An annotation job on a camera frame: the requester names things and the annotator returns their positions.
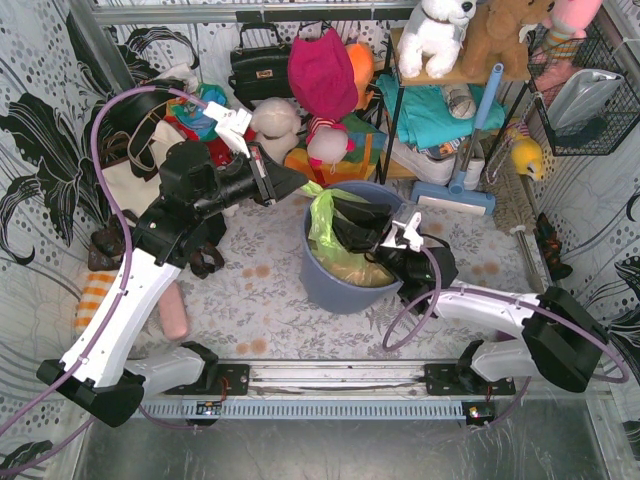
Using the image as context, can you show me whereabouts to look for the green trash bag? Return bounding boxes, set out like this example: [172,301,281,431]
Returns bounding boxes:
[301,181,395,288]

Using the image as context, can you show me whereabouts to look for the blue trash bin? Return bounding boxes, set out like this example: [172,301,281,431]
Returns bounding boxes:
[299,181,404,315]

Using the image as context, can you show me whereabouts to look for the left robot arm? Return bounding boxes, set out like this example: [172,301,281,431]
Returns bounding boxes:
[37,140,308,427]

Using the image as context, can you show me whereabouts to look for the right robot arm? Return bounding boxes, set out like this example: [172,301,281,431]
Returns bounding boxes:
[331,198,608,393]

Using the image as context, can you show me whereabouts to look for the rainbow striped bag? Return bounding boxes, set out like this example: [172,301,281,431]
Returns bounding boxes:
[284,114,387,186]

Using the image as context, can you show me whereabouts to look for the colorful printed bag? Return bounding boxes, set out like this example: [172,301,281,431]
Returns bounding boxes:
[165,83,227,142]

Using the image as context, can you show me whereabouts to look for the cream canvas tote bag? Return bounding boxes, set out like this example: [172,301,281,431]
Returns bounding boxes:
[102,120,186,217]

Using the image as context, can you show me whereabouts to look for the magenta cloth bag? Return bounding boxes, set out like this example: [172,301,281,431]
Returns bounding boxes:
[287,27,358,120]

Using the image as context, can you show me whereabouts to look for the red cloth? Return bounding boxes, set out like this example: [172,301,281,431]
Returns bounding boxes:
[200,127,232,167]

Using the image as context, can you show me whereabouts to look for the cream plush bear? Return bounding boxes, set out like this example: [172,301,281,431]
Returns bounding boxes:
[250,97,301,164]

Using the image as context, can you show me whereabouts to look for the pink white plush doll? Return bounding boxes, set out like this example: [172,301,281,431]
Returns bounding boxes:
[306,116,355,168]

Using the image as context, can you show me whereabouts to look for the black metal shelf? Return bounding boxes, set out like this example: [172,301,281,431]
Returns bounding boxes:
[377,28,530,184]

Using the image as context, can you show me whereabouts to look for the blue floor mop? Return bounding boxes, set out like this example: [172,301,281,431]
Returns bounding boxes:
[410,62,505,216]

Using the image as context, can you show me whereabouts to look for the black leather handbag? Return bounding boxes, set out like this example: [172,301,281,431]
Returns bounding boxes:
[228,22,294,108]

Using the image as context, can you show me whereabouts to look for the teal folded cloth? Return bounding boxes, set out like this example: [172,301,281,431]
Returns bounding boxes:
[376,75,506,149]

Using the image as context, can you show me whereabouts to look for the black round hat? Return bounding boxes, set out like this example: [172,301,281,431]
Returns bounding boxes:
[106,79,185,135]

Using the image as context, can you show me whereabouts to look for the orange plush toy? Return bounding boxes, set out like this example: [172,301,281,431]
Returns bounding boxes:
[346,42,374,110]

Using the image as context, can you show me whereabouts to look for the pink pouch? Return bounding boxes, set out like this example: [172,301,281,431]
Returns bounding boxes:
[157,282,189,341]

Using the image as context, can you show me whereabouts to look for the brown patterned handbag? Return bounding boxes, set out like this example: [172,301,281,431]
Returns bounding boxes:
[87,228,225,279]

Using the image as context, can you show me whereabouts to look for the yellow plush toy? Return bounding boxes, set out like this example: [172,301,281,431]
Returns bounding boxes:
[506,123,543,181]

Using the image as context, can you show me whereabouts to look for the orange checkered cloth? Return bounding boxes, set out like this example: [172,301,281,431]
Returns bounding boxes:
[74,271,117,334]

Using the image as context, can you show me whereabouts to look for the white plush dog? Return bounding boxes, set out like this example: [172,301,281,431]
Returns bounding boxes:
[397,0,477,79]

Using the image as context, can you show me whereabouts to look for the brown teddy bear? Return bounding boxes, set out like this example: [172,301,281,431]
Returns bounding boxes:
[460,0,555,80]

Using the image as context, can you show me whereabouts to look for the silver foil pouch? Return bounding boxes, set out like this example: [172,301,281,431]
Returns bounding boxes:
[547,69,625,130]

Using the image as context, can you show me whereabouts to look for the pink plush toy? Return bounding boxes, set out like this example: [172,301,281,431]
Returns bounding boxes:
[541,0,603,50]

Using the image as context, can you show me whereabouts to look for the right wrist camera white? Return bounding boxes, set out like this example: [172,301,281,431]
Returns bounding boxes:
[380,204,424,252]

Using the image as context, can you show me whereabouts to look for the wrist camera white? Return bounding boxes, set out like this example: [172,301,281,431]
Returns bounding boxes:
[203,102,252,157]
[380,204,424,252]

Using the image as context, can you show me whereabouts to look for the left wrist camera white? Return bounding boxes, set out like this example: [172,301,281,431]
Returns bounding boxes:
[203,102,252,157]

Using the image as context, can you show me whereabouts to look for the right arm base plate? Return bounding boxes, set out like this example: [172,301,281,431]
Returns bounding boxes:
[424,363,516,396]

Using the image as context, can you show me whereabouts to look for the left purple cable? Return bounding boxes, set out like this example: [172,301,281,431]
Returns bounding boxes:
[0,85,211,475]

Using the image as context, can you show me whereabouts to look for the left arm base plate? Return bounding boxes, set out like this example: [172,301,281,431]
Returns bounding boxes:
[164,363,250,396]

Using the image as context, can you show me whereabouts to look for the black wire basket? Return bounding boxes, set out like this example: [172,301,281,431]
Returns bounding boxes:
[528,24,639,157]

